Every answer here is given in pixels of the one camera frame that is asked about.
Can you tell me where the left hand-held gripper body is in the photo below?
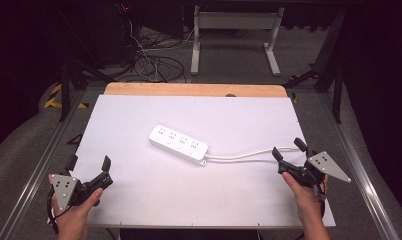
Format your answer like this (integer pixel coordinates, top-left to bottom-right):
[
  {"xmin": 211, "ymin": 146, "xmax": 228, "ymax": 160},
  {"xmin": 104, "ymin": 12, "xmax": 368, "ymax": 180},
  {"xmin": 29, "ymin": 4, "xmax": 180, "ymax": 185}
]
[{"xmin": 51, "ymin": 172, "xmax": 114, "ymax": 213}]

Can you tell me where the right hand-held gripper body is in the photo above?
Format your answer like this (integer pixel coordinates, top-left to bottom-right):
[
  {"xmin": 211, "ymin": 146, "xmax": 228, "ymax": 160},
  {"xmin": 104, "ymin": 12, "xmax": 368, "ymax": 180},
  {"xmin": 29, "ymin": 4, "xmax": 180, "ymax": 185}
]
[{"xmin": 277, "ymin": 150, "xmax": 352, "ymax": 201}]

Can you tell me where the person's left hand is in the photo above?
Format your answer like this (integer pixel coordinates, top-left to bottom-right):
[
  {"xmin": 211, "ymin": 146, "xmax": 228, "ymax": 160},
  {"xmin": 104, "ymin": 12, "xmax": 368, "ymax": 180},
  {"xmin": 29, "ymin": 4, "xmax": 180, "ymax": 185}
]
[{"xmin": 48, "ymin": 174, "xmax": 104, "ymax": 235}]

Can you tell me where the person's right hand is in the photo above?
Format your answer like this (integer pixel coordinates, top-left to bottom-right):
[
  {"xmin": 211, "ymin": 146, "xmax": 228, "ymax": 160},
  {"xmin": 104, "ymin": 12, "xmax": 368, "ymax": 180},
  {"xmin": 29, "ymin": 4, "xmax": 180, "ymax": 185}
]
[{"xmin": 281, "ymin": 171, "xmax": 330, "ymax": 225}]

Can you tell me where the black metal stand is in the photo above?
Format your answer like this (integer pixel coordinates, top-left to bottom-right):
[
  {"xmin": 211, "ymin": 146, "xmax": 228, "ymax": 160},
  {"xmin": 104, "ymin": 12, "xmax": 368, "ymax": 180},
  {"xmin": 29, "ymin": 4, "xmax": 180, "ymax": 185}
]
[{"xmin": 283, "ymin": 8, "xmax": 348, "ymax": 125}]

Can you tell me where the yellow black hazard tape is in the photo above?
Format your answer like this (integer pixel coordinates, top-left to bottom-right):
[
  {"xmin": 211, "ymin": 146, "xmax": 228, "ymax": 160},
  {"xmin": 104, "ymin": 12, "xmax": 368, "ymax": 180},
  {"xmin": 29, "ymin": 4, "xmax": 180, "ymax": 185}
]
[{"xmin": 43, "ymin": 82, "xmax": 90, "ymax": 110}]

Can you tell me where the white power strip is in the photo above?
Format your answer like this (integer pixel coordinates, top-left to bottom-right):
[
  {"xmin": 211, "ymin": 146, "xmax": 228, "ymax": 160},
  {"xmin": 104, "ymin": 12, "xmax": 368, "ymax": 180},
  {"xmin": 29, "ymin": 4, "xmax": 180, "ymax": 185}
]
[{"xmin": 148, "ymin": 124, "xmax": 210, "ymax": 167}]

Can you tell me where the black tripod stand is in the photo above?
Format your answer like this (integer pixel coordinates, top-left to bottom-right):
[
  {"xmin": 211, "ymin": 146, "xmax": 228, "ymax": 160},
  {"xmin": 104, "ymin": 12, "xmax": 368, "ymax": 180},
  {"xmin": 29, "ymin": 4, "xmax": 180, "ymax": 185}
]
[{"xmin": 57, "ymin": 58, "xmax": 118, "ymax": 123}]

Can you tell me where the white board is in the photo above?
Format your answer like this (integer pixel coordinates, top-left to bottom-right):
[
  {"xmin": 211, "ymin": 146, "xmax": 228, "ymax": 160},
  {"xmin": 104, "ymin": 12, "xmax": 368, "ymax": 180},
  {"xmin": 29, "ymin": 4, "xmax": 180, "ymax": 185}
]
[{"xmin": 69, "ymin": 94, "xmax": 337, "ymax": 230}]

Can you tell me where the wooden table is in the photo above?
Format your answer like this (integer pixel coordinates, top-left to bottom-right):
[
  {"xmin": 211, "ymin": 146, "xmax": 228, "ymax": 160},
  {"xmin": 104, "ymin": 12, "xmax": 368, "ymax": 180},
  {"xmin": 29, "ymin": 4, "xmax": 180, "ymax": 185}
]
[{"xmin": 103, "ymin": 82, "xmax": 288, "ymax": 99}]

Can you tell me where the black computer tower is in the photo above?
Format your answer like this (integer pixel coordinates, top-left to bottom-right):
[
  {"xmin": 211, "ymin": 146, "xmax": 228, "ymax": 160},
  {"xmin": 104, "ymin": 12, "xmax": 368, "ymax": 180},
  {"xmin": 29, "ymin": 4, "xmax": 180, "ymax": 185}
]
[{"xmin": 88, "ymin": 1, "xmax": 138, "ymax": 66}]

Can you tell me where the aluminium floor rail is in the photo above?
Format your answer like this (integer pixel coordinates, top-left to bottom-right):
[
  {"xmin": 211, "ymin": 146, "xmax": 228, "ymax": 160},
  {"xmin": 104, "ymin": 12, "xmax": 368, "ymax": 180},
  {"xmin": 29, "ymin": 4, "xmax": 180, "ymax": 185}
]
[
  {"xmin": 316, "ymin": 92, "xmax": 402, "ymax": 240},
  {"xmin": 0, "ymin": 89, "xmax": 88, "ymax": 240}
]

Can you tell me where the white power strip cable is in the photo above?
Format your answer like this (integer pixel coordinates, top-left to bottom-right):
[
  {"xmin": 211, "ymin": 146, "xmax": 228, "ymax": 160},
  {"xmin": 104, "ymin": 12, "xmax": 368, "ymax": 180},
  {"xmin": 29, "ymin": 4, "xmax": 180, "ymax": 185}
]
[{"xmin": 204, "ymin": 146, "xmax": 302, "ymax": 165}]

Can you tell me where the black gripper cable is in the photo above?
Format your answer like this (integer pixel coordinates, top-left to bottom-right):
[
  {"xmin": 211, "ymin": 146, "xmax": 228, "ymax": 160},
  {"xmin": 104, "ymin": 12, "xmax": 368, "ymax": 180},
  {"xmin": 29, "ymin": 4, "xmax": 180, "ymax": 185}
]
[
  {"xmin": 46, "ymin": 184, "xmax": 67, "ymax": 235},
  {"xmin": 312, "ymin": 178, "xmax": 327, "ymax": 221}
]

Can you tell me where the bundle of floor cables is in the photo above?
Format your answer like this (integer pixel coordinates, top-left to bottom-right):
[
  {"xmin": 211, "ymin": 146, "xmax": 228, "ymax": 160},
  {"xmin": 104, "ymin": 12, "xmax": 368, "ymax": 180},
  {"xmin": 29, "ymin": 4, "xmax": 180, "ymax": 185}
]
[{"xmin": 120, "ymin": 3, "xmax": 203, "ymax": 84}]

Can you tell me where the white metal desk frame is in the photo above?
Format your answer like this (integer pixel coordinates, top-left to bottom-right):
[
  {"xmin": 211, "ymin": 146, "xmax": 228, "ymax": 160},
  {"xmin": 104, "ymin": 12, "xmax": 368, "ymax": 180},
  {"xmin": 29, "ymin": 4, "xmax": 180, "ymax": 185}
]
[{"xmin": 189, "ymin": 4, "xmax": 286, "ymax": 77}]

